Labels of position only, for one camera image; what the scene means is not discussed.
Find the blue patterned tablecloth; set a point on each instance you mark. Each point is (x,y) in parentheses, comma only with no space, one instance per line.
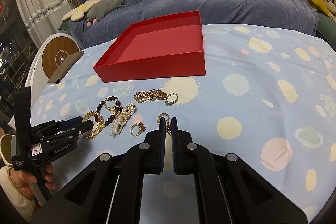
(268,96)

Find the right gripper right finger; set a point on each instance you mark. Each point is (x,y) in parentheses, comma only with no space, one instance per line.
(228,189)

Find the red shallow box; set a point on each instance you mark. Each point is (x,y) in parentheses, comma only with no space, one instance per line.
(162,47)

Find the grey plush toy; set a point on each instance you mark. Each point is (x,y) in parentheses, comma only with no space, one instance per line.
(101,9)

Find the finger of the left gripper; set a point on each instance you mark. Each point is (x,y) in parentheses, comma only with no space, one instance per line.
(71,133)
(54,127)

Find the round wooden white device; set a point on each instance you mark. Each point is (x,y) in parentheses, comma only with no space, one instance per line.
(49,57)

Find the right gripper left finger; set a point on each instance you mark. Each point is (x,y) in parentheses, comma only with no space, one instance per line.
(109,189)

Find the green sofa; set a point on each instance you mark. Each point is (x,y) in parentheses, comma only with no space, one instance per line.
(326,29)

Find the gold chain bangle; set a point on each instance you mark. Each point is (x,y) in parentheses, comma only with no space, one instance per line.
(98,124)

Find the white flower plush cushion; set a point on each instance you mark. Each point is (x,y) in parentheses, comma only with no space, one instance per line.
(79,12)

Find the person's left hand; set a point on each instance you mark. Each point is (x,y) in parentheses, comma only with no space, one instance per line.
(23,179)

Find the gold wrist watch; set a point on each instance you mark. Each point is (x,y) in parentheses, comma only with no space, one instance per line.
(152,95)

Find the brown phone case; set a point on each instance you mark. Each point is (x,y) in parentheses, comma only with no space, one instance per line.
(65,66)

